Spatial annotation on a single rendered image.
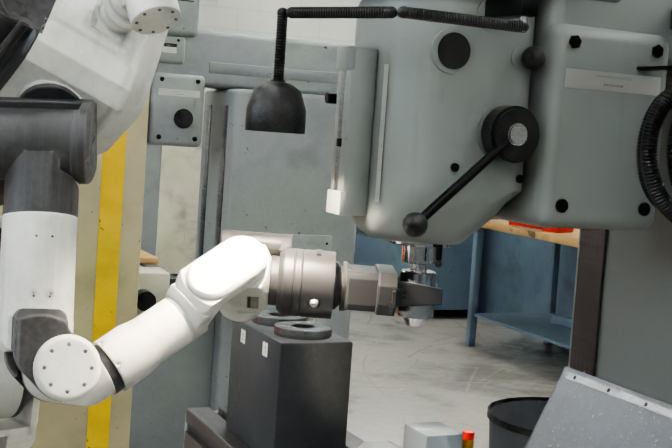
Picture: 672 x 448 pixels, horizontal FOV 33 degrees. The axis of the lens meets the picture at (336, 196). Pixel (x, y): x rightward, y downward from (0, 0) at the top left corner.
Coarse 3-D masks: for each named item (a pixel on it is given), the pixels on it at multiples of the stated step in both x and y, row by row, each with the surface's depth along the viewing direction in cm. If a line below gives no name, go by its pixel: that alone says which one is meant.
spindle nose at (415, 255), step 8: (408, 248) 146; (416, 248) 146; (424, 248) 146; (432, 248) 146; (408, 256) 146; (416, 256) 146; (424, 256) 146; (432, 256) 146; (424, 264) 146; (432, 264) 146
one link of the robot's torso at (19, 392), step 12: (0, 216) 175; (0, 228) 179; (0, 240) 179; (0, 348) 176; (0, 360) 176; (0, 372) 176; (0, 384) 176; (12, 384) 177; (0, 396) 176; (12, 396) 177; (24, 396) 179; (0, 408) 177; (12, 408) 179
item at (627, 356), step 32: (608, 256) 171; (640, 256) 164; (576, 288) 177; (608, 288) 171; (640, 288) 164; (576, 320) 177; (608, 320) 170; (640, 320) 164; (576, 352) 176; (608, 352) 170; (640, 352) 164; (640, 384) 163
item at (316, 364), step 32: (256, 320) 182; (288, 320) 180; (256, 352) 177; (288, 352) 168; (320, 352) 170; (256, 384) 176; (288, 384) 169; (320, 384) 171; (256, 416) 176; (288, 416) 169; (320, 416) 171
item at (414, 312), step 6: (414, 282) 146; (420, 282) 146; (426, 282) 146; (432, 282) 147; (408, 306) 146; (414, 306) 146; (420, 306) 146; (426, 306) 146; (432, 306) 147; (402, 312) 147; (408, 312) 146; (414, 312) 146; (420, 312) 146; (426, 312) 146; (432, 312) 147; (414, 318) 146; (420, 318) 146; (426, 318) 146
